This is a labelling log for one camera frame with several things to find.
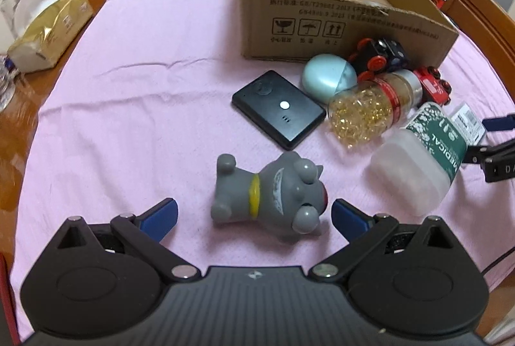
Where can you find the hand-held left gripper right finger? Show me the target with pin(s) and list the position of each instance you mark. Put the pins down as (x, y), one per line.
(349, 218)

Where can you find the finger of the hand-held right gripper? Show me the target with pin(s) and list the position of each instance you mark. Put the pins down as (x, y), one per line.
(476, 155)
(499, 124)

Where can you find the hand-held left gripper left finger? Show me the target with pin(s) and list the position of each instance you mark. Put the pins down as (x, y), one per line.
(161, 218)

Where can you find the small clear card pack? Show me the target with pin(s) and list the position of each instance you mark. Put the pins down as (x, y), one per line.
(468, 120)

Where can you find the white bottle green label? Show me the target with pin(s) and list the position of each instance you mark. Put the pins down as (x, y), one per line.
(406, 173)

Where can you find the red toy car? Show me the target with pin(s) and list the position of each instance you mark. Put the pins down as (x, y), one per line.
(428, 84)

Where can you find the clear bottle of gold capsules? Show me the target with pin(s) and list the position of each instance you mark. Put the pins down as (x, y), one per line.
(362, 108)

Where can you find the black digital timer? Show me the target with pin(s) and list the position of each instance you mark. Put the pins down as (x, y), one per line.
(273, 108)

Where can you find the teal egg-shaped case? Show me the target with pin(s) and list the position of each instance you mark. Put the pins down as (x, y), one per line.
(322, 76)

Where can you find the brown cardboard box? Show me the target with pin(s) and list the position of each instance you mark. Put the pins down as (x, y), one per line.
(281, 8)

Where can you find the wooden chair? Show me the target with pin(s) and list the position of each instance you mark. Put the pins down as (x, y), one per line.
(483, 16)

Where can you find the pink tablecloth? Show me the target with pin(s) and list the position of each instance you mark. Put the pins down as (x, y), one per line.
(141, 108)

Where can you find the glass bottle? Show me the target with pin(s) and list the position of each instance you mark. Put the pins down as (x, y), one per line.
(6, 84)

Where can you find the gold tissue pack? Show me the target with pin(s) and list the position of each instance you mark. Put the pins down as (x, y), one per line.
(48, 32)

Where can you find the clear container black lid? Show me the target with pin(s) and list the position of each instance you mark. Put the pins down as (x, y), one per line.
(20, 4)

